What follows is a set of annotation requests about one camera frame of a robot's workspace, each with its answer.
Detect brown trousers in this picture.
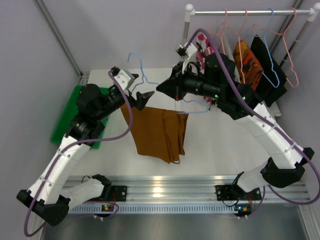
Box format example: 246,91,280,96
130,106,189,164

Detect pink camouflage trousers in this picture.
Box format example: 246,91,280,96
195,33,215,70

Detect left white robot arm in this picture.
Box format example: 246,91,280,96
16,83,154,226

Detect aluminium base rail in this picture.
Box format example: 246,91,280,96
68,175,310,215

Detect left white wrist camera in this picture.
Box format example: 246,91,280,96
111,66,139,91

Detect white clothes rack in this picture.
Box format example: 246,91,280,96
181,3,320,73

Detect green plastic tray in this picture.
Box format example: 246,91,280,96
51,84,110,150

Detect grey trousers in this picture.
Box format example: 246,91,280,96
221,35,240,82

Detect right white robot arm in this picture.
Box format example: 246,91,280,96
156,53,314,198

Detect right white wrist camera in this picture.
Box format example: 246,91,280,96
175,43,198,73

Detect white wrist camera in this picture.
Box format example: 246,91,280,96
111,66,139,91
175,43,198,73

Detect black trousers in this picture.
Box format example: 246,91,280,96
250,36,287,107

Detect orange camouflage trousers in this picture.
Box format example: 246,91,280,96
233,40,263,90

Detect light blue wire hanger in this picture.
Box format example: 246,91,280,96
127,52,215,115

